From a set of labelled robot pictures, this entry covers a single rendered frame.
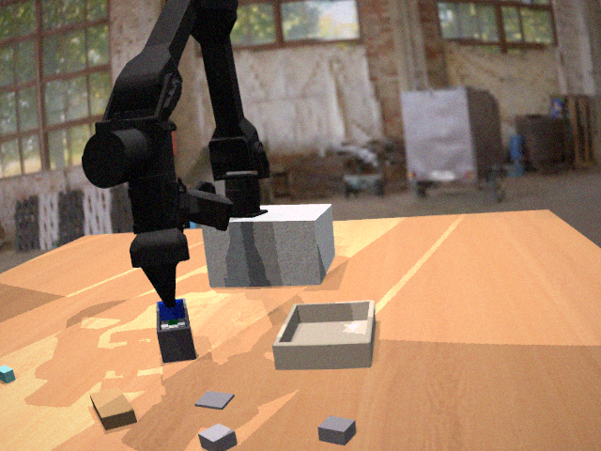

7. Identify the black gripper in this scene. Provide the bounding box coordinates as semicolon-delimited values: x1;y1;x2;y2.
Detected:
128;171;191;308

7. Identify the white fuse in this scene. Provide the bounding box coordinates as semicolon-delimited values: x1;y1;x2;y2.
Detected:
161;321;186;330

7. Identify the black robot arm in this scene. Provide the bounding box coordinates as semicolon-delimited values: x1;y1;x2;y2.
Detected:
82;0;270;231

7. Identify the blue blade fuse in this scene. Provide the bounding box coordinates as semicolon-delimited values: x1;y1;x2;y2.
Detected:
158;299;186;325

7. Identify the small light blue cube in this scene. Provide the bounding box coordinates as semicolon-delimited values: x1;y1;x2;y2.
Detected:
0;365;16;383

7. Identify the tan rectangular block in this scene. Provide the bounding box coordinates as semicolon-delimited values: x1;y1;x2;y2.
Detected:
89;387;137;430

